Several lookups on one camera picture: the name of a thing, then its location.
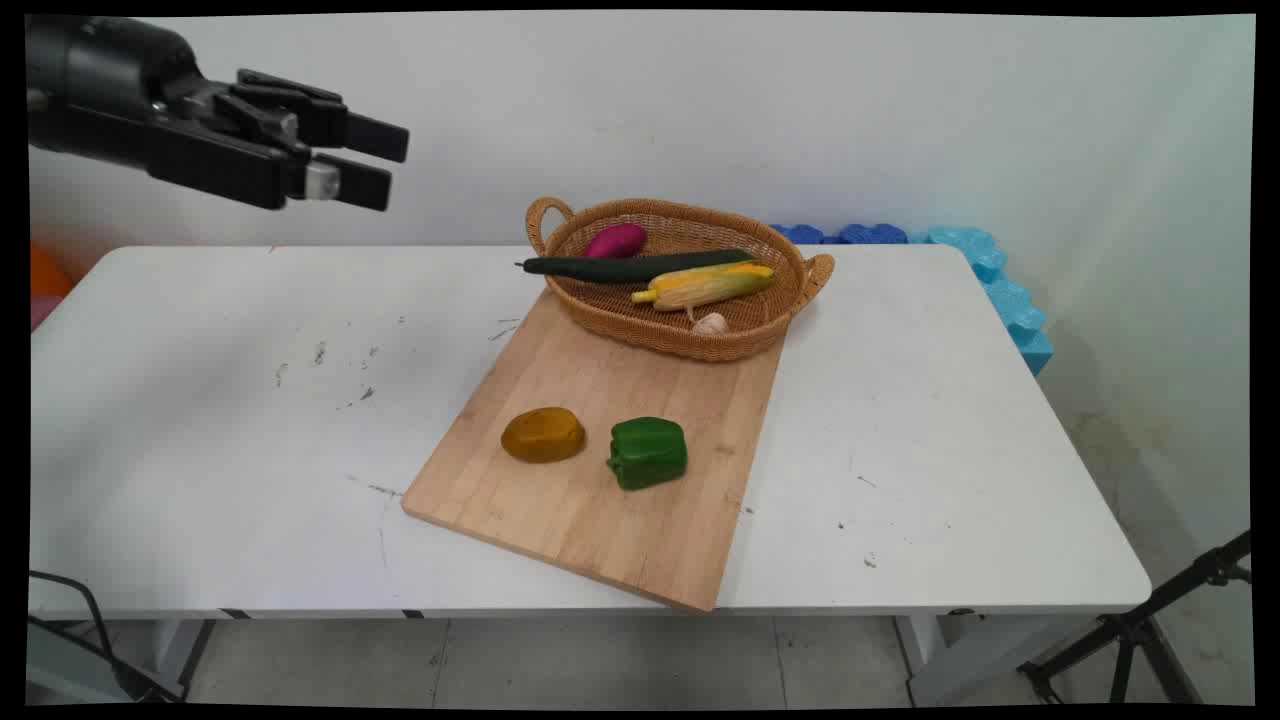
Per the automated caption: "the wooden cutting board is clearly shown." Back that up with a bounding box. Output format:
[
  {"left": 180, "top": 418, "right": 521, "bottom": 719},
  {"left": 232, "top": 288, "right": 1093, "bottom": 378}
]
[{"left": 401, "top": 288, "right": 785, "bottom": 614}]

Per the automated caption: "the brown yellow toy potato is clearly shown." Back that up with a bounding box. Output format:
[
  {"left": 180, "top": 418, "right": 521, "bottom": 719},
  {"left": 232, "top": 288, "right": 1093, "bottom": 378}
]
[{"left": 500, "top": 406, "right": 588, "bottom": 465}]

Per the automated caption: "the black tripod stand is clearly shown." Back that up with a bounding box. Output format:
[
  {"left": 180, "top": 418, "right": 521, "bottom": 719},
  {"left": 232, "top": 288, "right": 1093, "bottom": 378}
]
[{"left": 1017, "top": 530, "right": 1254, "bottom": 706}]

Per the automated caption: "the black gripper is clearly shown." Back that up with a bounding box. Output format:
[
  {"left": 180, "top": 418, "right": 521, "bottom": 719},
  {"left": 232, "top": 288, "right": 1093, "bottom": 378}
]
[{"left": 25, "top": 15, "right": 411, "bottom": 213}]

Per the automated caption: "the dark green toy cucumber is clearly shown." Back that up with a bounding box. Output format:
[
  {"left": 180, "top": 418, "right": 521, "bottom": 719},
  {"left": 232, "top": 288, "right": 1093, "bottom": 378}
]
[{"left": 514, "top": 249, "right": 754, "bottom": 285}]

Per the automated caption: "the yellow toy corn cob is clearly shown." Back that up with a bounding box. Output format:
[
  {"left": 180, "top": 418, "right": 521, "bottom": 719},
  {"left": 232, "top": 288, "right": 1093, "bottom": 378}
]
[{"left": 631, "top": 261, "right": 776, "bottom": 312}]

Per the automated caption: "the green toy bell pepper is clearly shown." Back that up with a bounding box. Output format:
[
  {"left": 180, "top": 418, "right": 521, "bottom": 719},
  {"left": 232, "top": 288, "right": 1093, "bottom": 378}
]
[{"left": 606, "top": 416, "right": 689, "bottom": 492}]

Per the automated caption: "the orange foam mat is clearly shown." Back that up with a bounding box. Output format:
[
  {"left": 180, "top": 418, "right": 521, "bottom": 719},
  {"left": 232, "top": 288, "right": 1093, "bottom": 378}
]
[{"left": 29, "top": 243, "right": 77, "bottom": 301}]

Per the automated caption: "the long black cable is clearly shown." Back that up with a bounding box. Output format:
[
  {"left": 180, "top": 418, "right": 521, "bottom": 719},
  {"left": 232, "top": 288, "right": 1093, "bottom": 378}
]
[{"left": 28, "top": 569, "right": 188, "bottom": 703}]

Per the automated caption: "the light blue foam mat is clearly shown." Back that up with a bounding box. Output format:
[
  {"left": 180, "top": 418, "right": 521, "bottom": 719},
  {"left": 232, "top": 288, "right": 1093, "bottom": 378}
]
[{"left": 907, "top": 226, "right": 1055, "bottom": 377}]

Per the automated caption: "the white table leg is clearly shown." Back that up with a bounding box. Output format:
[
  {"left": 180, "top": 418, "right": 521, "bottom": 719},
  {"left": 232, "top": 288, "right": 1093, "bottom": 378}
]
[
  {"left": 150, "top": 618, "right": 217, "bottom": 693},
  {"left": 893, "top": 613, "right": 1101, "bottom": 707}
]

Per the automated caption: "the woven wicker basket with handles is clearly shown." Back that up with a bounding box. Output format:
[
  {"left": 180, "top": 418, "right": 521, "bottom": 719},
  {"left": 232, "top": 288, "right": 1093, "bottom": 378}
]
[{"left": 525, "top": 196, "right": 836, "bottom": 363}]

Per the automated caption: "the grey base beam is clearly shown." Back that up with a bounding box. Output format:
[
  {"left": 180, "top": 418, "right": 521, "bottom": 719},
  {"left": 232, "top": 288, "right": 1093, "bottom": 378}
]
[{"left": 26, "top": 620, "right": 151, "bottom": 705}]

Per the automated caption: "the purple toy sweet potato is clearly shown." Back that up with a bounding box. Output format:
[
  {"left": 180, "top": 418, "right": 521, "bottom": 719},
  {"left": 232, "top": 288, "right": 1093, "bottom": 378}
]
[{"left": 584, "top": 223, "right": 649, "bottom": 260}]

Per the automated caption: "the dark blue foam mat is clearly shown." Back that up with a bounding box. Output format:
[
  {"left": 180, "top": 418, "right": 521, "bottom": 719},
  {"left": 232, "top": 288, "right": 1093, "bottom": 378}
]
[{"left": 768, "top": 222, "right": 910, "bottom": 246}]

